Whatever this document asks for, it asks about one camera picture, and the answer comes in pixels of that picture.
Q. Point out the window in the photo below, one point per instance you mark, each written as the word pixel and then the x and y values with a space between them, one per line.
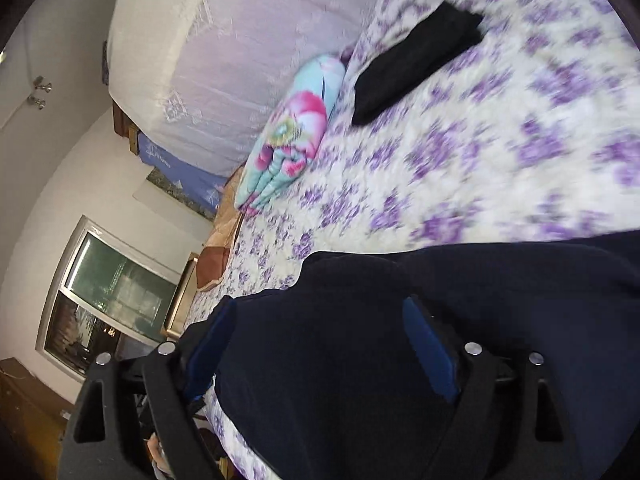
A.
pixel 110 300

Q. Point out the bed with purple floral sheet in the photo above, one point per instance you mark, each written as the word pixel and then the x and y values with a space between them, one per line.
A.
pixel 450 160

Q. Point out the white lace cover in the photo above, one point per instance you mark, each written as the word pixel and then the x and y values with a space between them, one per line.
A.
pixel 240 60

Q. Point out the ceiling lamp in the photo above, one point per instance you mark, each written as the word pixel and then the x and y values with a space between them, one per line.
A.
pixel 39 92

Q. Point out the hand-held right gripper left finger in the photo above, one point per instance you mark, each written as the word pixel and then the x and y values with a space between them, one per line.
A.
pixel 210 350

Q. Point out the landscape wall poster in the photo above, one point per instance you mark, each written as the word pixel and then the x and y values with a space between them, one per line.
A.
pixel 170 190

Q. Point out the folded teal floral blanket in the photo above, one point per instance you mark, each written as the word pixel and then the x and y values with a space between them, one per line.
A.
pixel 290 130

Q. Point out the blue storage bag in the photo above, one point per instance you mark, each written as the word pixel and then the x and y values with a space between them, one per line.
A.
pixel 180 170

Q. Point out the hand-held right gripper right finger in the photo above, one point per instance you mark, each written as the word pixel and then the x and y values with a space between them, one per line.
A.
pixel 430 350

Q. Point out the navy blue pants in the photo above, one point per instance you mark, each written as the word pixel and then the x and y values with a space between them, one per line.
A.
pixel 350 360

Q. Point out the wooden cabinet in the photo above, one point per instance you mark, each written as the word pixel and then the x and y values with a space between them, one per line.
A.
pixel 25 410

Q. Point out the person's left hand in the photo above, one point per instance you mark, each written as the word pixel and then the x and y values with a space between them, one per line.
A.
pixel 157 452

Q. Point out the wooden box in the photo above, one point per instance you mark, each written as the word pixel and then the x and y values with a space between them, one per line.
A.
pixel 125 125

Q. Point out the black folded cloth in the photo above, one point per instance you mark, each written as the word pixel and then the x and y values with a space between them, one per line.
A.
pixel 415 60

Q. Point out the brown pillow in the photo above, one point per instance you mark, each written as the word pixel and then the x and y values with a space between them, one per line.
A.
pixel 217 255

